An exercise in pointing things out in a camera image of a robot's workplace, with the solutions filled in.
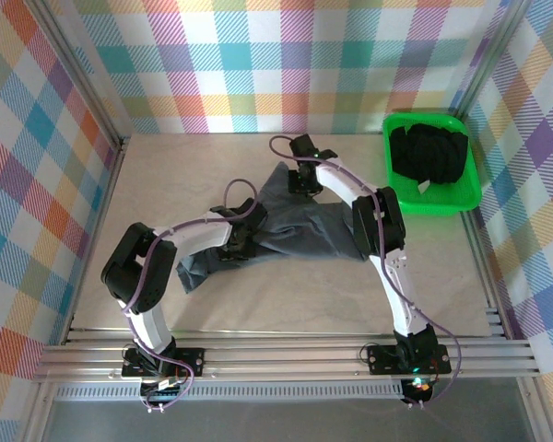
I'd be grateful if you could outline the grey t-shirt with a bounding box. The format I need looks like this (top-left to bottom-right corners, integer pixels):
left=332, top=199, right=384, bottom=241
left=174, top=160, right=374, bottom=296

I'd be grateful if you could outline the green plastic basket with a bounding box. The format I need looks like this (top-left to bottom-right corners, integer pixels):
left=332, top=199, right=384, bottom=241
left=381, top=111, right=484, bottom=217

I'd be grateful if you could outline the black t-shirt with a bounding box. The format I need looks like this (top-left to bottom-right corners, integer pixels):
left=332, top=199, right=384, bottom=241
left=390, top=121, right=470, bottom=186

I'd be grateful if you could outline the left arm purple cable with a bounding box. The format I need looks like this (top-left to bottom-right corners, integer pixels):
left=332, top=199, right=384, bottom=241
left=122, top=178, right=260, bottom=413

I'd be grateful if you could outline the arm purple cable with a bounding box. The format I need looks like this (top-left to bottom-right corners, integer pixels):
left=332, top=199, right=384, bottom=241
left=122, top=178, right=260, bottom=413
left=269, top=134, right=465, bottom=411

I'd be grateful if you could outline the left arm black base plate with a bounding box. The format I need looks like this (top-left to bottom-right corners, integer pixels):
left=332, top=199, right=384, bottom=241
left=122, top=347, right=206, bottom=379

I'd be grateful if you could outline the aluminium rail beam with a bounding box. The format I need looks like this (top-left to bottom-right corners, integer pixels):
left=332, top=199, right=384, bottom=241
left=31, top=339, right=543, bottom=383

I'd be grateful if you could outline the grey slotted cable duct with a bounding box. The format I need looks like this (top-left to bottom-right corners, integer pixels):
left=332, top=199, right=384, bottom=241
left=54, top=385, right=406, bottom=401

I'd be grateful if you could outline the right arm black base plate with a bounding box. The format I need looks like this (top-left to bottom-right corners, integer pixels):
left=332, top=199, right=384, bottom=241
left=366, top=343, right=452, bottom=375

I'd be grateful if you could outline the aluminium corner post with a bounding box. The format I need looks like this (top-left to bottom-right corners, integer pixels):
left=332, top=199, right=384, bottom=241
left=27, top=0, right=131, bottom=149
left=451, top=0, right=534, bottom=119

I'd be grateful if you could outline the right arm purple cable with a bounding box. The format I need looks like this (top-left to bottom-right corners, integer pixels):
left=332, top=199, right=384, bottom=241
left=269, top=134, right=465, bottom=411

